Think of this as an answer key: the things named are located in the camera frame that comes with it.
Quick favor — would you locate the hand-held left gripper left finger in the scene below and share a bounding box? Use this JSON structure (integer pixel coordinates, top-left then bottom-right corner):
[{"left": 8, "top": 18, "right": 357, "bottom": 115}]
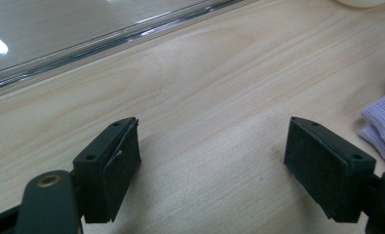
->
[{"left": 72, "top": 116, "right": 142, "bottom": 224}]

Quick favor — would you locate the white compartment organizer box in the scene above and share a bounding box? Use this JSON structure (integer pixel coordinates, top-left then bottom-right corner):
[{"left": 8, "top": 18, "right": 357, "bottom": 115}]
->
[{"left": 334, "top": 0, "right": 385, "bottom": 9}]

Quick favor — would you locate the lavender knit cloth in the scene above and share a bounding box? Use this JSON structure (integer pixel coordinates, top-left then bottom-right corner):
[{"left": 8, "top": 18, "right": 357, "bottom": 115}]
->
[{"left": 358, "top": 68, "right": 385, "bottom": 171}]

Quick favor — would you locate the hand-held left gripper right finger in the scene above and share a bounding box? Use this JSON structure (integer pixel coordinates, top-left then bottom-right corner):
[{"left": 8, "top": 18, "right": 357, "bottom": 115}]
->
[{"left": 283, "top": 116, "right": 377, "bottom": 224}]

